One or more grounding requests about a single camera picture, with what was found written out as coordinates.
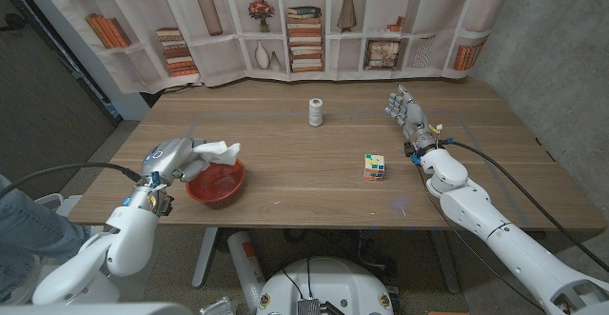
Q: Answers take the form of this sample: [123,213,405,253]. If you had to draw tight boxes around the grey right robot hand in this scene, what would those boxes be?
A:
[383,84,442,155]

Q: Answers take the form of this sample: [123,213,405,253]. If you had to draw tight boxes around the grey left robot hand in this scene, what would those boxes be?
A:
[121,136,211,217]

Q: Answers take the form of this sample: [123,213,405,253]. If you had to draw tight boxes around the white napkin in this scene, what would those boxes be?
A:
[191,140,242,167]

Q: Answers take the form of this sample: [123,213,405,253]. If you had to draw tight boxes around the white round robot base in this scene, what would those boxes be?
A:
[255,256,395,315]

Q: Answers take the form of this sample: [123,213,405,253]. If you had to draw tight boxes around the red bowl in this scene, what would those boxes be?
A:
[185,157,246,205]

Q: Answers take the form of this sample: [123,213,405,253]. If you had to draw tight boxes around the white thread spool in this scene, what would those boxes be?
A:
[307,97,324,128]

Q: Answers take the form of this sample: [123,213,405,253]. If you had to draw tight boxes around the multicoloured puzzle cube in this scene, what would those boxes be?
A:
[363,153,386,183]

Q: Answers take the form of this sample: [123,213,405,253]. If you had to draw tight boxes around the grey table leg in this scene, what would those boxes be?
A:
[430,230,462,295]
[191,227,220,289]

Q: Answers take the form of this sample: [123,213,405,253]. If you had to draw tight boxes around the printed bookshelf backdrop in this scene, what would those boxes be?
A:
[28,0,518,95]

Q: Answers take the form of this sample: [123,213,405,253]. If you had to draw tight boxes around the white roll with orange label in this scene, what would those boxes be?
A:
[226,230,266,311]

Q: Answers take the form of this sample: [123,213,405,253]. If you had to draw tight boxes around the person in blue jeans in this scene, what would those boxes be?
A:
[0,174,91,302]

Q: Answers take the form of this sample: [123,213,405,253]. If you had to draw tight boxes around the grey metal device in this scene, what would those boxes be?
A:
[199,295,239,315]

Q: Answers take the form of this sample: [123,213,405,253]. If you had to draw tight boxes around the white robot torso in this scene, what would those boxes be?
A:
[0,302,194,315]

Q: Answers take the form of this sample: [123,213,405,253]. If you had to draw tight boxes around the grey finned module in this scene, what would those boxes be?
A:
[297,298,321,315]

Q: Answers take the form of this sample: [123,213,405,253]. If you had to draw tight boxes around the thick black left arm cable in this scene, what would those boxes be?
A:
[0,162,143,200]

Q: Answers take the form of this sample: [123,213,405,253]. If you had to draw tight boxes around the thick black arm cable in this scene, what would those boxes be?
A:
[0,162,143,200]
[442,138,609,274]

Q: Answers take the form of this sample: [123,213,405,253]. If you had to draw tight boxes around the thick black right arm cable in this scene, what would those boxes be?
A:
[442,138,609,274]

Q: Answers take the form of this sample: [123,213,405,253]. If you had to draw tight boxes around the black cable bundle under table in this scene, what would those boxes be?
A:
[283,228,401,287]

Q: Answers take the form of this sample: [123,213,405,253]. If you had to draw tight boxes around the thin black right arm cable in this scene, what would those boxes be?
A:
[416,162,543,314]

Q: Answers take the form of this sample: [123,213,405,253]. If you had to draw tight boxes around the black door handle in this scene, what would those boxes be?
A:
[0,12,28,33]

